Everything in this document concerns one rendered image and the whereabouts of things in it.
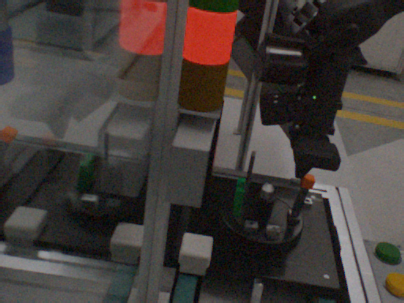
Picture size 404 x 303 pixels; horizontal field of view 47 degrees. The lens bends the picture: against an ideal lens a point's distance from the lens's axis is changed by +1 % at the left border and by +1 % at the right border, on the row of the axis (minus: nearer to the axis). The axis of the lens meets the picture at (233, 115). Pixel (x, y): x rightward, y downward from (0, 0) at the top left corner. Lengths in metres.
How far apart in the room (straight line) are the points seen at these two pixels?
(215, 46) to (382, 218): 0.76
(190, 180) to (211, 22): 0.15
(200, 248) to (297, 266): 0.15
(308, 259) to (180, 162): 0.37
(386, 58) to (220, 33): 4.51
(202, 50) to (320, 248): 0.45
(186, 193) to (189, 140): 0.06
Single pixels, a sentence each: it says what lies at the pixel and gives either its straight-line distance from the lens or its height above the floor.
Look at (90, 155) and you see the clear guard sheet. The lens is 0.23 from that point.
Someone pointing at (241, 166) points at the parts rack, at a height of 0.95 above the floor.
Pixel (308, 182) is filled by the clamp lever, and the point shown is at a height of 1.07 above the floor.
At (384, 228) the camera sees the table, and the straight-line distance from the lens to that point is 1.09.
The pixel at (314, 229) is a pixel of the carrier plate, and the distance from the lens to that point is 0.82.
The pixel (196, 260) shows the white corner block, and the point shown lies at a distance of 0.70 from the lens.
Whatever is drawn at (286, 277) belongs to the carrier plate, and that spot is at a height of 0.97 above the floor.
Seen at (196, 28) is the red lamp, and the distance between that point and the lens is 0.43.
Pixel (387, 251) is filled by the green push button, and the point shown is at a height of 0.97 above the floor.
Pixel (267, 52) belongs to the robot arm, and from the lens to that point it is 0.62.
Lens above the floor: 1.46
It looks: 26 degrees down
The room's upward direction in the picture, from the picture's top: 10 degrees clockwise
